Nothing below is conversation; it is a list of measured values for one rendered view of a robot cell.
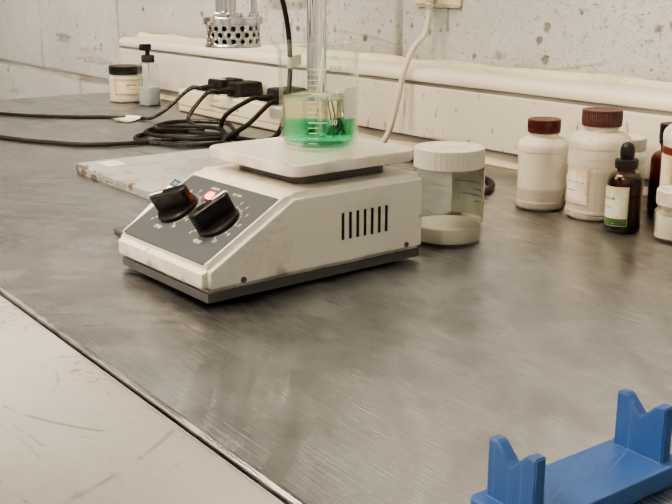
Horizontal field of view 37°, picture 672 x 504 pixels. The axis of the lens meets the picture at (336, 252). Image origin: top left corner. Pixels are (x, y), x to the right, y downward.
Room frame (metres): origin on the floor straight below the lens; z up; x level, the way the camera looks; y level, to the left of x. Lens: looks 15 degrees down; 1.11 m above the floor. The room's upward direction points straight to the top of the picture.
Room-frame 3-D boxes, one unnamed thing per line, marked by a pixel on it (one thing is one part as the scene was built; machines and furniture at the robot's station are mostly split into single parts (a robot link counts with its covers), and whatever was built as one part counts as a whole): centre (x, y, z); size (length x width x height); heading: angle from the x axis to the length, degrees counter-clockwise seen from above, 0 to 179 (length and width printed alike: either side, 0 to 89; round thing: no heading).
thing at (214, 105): (1.54, 0.13, 0.92); 0.40 x 0.06 x 0.04; 36
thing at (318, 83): (0.77, 0.02, 1.03); 0.07 x 0.06 x 0.08; 98
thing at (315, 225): (0.75, 0.04, 0.94); 0.22 x 0.13 x 0.08; 129
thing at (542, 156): (0.95, -0.20, 0.94); 0.05 x 0.05 x 0.09
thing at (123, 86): (1.83, 0.38, 0.93); 0.06 x 0.06 x 0.06
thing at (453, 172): (0.82, -0.09, 0.94); 0.06 x 0.06 x 0.08
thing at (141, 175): (1.15, 0.12, 0.91); 0.30 x 0.20 x 0.01; 126
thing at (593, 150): (0.91, -0.24, 0.95); 0.06 x 0.06 x 0.10
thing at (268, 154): (0.77, 0.02, 0.98); 0.12 x 0.12 x 0.01; 39
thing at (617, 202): (0.85, -0.25, 0.94); 0.03 x 0.03 x 0.08
